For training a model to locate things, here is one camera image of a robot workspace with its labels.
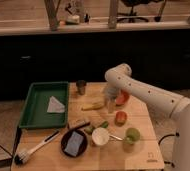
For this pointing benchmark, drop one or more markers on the green cup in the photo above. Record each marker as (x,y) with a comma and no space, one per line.
(132,135)

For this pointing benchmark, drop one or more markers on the dark metal cup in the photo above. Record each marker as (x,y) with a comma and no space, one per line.
(81,86)

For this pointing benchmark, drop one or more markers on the green vegetable toy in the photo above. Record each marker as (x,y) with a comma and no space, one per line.
(89,129)

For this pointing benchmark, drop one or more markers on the black plate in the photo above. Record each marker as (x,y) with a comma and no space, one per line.
(65,139)

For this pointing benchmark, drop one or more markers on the wooden table leg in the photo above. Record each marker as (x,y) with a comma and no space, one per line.
(113,9)
(52,7)

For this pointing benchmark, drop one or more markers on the black office chair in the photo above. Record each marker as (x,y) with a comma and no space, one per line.
(132,16)

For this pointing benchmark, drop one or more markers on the wooden table leg middle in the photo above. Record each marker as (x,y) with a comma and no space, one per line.
(113,9)

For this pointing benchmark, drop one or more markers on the orange bowl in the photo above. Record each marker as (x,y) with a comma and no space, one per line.
(122,98)

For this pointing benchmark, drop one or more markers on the wooden table leg left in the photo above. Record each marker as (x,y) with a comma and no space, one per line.
(52,7)

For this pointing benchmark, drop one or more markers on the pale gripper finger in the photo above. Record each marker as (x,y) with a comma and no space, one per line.
(111,105)

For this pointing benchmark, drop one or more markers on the yellow banana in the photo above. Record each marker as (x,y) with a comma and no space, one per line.
(92,106)

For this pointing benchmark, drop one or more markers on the white dish brush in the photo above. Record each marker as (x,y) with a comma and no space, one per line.
(24,155)

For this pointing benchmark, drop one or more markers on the green plastic tray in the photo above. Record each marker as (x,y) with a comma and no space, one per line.
(35,115)

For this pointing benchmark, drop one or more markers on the blue sponge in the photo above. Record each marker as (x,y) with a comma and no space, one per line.
(74,143)

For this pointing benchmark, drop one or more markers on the wooden block brush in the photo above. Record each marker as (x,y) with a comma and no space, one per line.
(79,123)

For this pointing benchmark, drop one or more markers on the white folded cloth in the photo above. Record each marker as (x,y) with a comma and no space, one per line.
(55,106)

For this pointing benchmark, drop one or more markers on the white cup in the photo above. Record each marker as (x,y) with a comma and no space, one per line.
(100,136)

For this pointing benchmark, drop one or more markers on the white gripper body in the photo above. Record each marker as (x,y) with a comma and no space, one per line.
(111,92)

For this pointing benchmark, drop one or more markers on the metal spoon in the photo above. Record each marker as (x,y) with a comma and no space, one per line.
(115,137)

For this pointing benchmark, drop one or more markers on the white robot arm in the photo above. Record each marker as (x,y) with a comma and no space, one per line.
(174,105)

